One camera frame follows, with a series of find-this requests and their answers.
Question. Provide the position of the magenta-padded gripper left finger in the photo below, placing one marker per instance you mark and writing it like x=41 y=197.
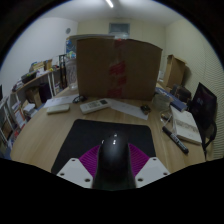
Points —
x=75 y=171

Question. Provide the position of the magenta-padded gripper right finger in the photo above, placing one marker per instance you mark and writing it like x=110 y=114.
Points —
x=151 y=170

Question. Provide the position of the black computer mouse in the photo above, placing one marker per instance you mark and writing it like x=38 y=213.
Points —
x=114 y=163

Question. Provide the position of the black mouse pad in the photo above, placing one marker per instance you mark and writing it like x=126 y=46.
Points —
x=86 y=136

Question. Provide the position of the black marker pen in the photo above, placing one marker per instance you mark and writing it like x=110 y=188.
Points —
x=175 y=139

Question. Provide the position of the thick white book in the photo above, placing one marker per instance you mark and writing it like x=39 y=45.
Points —
x=186 y=125

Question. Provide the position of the small dark clip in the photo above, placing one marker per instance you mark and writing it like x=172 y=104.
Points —
x=145 y=109

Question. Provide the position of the flat white remote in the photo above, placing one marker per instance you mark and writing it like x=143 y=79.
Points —
x=58 y=109

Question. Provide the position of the clear plastic container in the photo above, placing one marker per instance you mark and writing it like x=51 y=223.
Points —
x=161 y=101

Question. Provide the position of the blue book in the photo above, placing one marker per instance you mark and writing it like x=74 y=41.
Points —
x=173 y=100

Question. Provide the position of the black office chair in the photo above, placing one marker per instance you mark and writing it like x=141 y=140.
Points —
x=203 y=110

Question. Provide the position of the cluttered shelf unit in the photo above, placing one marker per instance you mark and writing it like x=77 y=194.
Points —
x=26 y=93

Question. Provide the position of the tall open cardboard box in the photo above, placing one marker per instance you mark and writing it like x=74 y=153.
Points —
x=175 y=71

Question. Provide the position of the large brown cardboard box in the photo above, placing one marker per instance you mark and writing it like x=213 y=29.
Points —
x=96 y=70

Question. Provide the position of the frosted glass door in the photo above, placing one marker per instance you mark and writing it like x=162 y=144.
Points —
x=119 y=30

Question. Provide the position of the ceiling light tube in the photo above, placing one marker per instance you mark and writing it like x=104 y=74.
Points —
x=109 y=3

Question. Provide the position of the round wall clock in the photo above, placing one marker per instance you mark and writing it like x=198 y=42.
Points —
x=68 y=30

